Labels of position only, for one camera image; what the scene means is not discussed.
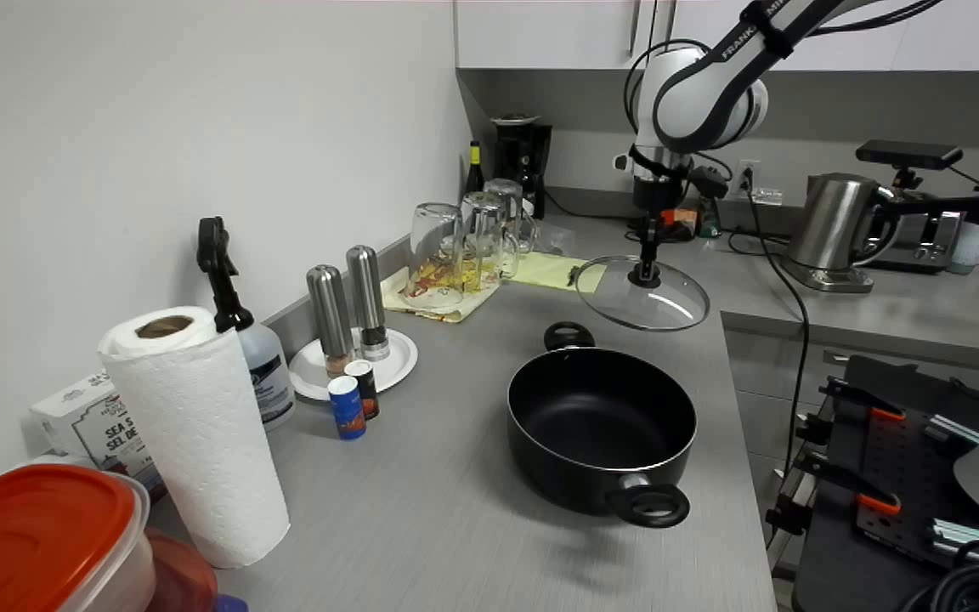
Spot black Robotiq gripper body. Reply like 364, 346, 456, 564
628, 168, 694, 228

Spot glass lid with black knob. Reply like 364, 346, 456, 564
567, 251, 715, 337

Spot black cooking pot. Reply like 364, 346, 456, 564
505, 321, 701, 532

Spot plastic container with red lid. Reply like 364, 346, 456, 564
0, 455, 160, 612

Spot small green bottle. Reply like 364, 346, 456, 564
697, 190, 727, 245

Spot yellow notepad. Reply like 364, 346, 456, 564
505, 248, 611, 298

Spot clear glass beer mug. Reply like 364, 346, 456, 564
481, 177, 539, 256
458, 187, 510, 261
407, 197, 464, 272

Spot black coffee maker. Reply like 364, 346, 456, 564
486, 113, 557, 220

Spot stainless steel kettle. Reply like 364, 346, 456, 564
783, 175, 903, 296

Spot dark wine bottle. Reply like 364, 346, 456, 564
461, 137, 489, 204

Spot yellow patterned dish cloth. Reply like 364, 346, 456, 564
378, 251, 505, 331

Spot black clamp with orange trigger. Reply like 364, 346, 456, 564
792, 375, 915, 450
765, 450, 906, 536

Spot small white plate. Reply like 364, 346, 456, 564
285, 325, 420, 406

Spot steel pepper grinder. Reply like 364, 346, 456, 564
343, 241, 395, 365
302, 261, 357, 379

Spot small dark spice jar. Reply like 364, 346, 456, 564
345, 356, 385, 422

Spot white mug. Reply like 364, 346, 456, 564
945, 219, 979, 275

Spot black perforated board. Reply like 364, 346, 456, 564
788, 354, 979, 612

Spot small blue spice jar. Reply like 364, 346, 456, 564
326, 375, 371, 442

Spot clear spray bottle black trigger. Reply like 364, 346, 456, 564
192, 214, 299, 430

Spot white paper towel roll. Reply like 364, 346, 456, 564
96, 303, 297, 570

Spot white cardboard box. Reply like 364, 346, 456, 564
19, 371, 170, 503

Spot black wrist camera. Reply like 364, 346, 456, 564
683, 160, 733, 204

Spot black power cable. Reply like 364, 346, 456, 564
742, 168, 817, 478

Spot white wall cabinet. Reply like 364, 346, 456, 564
453, 0, 979, 74

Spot black stereo camera on stand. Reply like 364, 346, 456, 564
854, 137, 979, 238

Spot coiled black cable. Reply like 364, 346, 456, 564
902, 552, 979, 612

